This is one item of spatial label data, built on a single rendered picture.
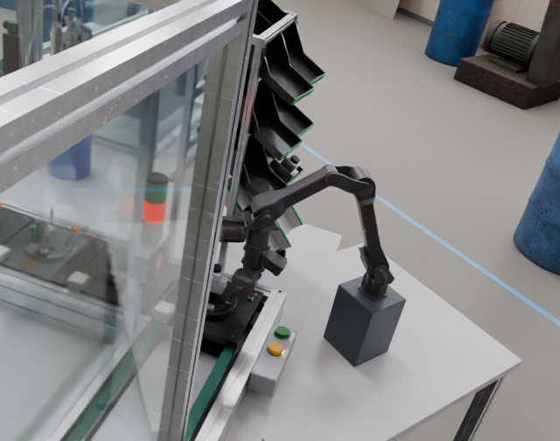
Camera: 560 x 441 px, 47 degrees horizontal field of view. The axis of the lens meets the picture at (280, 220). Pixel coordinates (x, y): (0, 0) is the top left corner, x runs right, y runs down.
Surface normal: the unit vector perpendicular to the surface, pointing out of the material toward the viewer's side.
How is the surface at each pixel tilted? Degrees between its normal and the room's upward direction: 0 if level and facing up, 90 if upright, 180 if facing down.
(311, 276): 0
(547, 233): 90
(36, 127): 90
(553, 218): 90
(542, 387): 0
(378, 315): 90
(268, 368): 0
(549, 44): 102
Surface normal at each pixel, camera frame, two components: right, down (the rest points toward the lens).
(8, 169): 0.95, 0.29
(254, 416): 0.18, -0.84
